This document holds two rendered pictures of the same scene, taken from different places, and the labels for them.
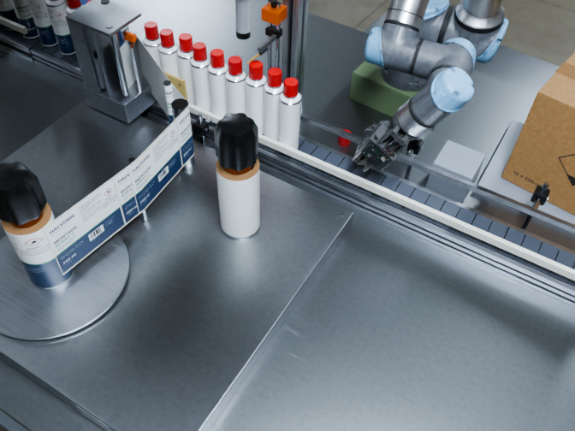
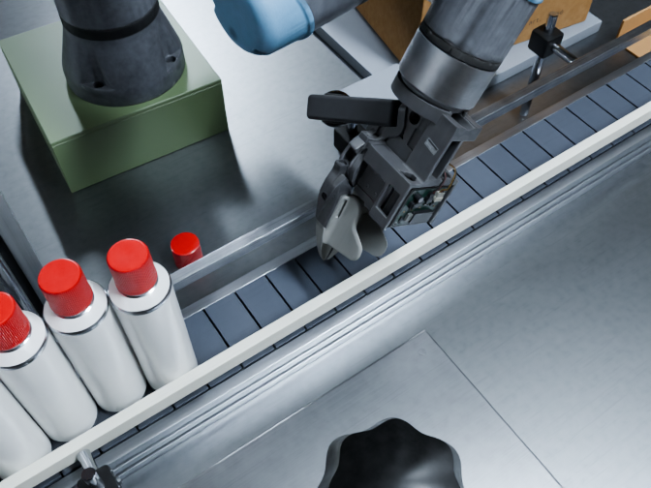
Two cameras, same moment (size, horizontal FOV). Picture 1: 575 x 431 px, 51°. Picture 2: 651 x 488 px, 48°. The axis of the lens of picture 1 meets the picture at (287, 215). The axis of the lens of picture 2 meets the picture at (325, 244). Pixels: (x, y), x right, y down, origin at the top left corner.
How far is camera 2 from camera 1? 0.94 m
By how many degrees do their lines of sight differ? 38
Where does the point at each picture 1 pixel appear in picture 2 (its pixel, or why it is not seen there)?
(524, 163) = not seen: hidden behind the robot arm
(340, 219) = (433, 362)
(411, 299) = (626, 333)
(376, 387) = not seen: outside the picture
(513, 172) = not seen: hidden behind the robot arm
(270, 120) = (118, 369)
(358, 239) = (459, 353)
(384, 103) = (148, 142)
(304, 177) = (264, 379)
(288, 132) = (182, 347)
